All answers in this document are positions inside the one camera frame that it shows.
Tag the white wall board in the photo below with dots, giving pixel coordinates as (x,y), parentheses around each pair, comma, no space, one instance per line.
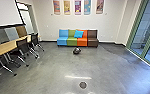
(4,11)

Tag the interior glass door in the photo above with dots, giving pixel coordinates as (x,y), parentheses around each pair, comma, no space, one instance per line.
(27,18)

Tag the blue square cushion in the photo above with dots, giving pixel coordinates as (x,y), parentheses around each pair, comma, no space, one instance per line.
(78,34)

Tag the orange wall poster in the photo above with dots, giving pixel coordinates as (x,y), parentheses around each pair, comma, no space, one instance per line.
(56,6)

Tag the green sofa seat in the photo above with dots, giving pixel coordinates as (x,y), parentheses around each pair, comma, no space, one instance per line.
(71,41)

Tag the yellow wall poster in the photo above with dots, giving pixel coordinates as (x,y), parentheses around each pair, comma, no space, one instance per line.
(67,6)

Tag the blue sofa seat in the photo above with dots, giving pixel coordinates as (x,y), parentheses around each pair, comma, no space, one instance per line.
(62,37)

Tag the long wooden table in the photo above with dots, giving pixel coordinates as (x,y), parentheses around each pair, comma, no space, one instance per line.
(6,47)

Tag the brown wall panel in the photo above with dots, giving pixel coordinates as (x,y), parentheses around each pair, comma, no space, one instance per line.
(21,31)

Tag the light grey wall panel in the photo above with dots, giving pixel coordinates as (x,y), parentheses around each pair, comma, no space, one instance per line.
(11,34)

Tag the black plastic trash bag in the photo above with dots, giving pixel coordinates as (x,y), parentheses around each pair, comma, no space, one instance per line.
(77,51)

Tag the green framed glass door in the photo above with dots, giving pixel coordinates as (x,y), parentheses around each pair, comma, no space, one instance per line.
(147,30)

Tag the brown sofa seat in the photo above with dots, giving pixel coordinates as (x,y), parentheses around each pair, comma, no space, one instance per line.
(93,38)

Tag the round metal floor drain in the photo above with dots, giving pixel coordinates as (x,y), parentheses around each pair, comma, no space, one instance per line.
(83,85)

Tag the light blue wall poster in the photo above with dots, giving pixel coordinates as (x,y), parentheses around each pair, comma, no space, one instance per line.
(87,6)

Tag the orange sofa seat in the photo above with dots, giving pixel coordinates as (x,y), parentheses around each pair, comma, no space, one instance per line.
(82,41)

